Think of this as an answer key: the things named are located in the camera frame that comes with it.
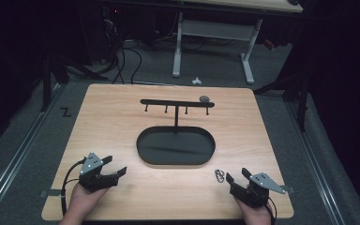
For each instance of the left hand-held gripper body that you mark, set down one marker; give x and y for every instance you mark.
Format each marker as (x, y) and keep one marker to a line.
(94, 180)

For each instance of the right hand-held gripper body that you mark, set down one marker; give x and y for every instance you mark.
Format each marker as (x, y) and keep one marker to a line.
(254, 193)

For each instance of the black hook rack with tray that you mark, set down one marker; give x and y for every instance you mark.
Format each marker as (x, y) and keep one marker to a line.
(175, 146)

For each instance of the person's left hand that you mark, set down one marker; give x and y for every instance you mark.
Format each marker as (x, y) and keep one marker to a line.
(82, 200)

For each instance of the person's right hand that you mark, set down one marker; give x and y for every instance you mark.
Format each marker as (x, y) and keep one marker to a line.
(258, 216)

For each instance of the small grey round object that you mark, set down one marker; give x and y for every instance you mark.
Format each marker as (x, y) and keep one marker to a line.
(204, 98)

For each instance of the black stand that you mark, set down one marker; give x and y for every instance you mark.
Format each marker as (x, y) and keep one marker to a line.
(302, 103)

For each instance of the small white object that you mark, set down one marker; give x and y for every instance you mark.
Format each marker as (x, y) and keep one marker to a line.
(196, 81)

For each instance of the white-legged desk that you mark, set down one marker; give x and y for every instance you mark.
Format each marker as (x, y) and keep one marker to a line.
(218, 30)

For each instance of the metal floor rail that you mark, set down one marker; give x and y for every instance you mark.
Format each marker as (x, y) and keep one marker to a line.
(317, 162)
(15, 164)

